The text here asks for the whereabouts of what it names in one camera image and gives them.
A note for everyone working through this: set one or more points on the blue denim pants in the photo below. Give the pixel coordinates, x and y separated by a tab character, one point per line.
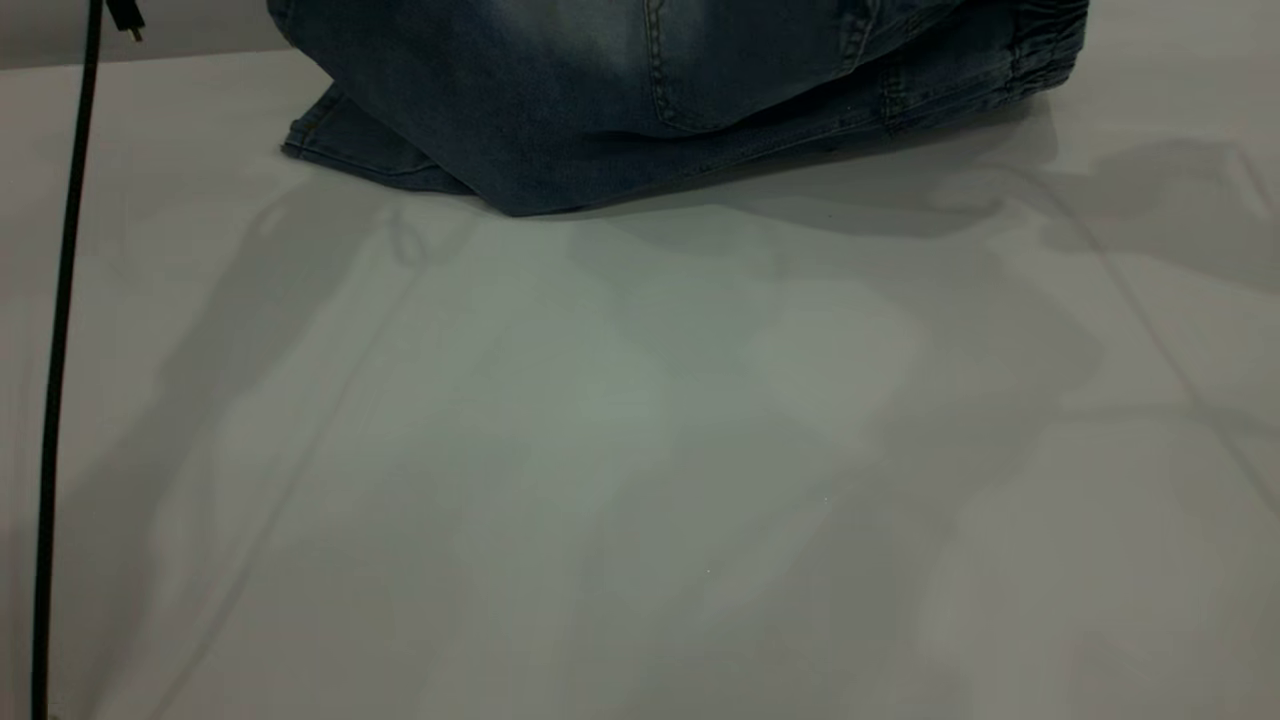
600	100

